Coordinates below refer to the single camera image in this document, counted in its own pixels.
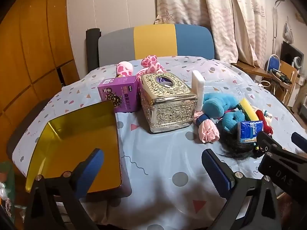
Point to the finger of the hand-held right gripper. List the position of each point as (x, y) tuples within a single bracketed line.
[(299, 140), (267, 141)]

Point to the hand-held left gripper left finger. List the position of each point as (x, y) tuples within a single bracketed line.
[(92, 165)]

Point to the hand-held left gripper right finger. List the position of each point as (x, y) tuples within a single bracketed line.
[(217, 172)]

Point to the red sock roll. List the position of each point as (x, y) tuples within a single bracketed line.
[(266, 124)]

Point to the blue tissue packet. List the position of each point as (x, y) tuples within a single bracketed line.
[(250, 130)]

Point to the gold metal tray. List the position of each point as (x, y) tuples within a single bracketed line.
[(72, 153)]

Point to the black wig with hair clips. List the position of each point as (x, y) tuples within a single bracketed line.
[(232, 148)]

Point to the yellow sponge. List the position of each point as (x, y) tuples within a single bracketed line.
[(248, 109)]

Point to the pink gloves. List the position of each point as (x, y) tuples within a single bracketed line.
[(207, 128)]

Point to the blue plush toy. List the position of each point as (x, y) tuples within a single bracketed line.
[(213, 104)]

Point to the white sponge block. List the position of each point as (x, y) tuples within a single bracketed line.
[(197, 88)]

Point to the patterned tablecloth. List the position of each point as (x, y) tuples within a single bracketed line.
[(163, 163)]

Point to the wooden side table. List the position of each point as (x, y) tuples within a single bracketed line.
[(251, 68)]

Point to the white fan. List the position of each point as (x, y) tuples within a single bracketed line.
[(298, 63)]

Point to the purple cardboard box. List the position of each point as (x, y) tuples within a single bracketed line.
[(120, 93)]

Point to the blue folding chair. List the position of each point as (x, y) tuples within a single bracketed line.
[(273, 63)]

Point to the gold embossed tissue box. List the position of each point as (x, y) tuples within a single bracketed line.
[(168, 103)]

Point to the green plastic bag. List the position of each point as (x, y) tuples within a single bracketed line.
[(6, 175)]

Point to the black box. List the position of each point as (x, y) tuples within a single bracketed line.
[(287, 51)]

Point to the pink spotted plush toy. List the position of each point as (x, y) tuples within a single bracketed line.
[(151, 64), (124, 68)]

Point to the white standing pole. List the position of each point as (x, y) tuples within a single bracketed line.
[(275, 28)]

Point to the black rolled mat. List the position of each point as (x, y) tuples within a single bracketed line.
[(92, 48)]

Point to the wooden wardrobe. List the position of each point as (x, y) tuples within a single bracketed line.
[(31, 52)]

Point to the grey yellow blue chair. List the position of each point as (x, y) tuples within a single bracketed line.
[(156, 40)]

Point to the printed curtain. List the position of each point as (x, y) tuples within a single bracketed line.
[(211, 12)]

